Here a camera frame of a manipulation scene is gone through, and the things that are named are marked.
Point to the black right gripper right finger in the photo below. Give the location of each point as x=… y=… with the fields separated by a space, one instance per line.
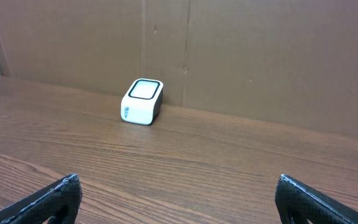
x=299 y=203

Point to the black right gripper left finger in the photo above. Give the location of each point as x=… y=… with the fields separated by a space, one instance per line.
x=57 y=203

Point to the white barcode scanner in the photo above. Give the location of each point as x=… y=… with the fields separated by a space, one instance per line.
x=142 y=102

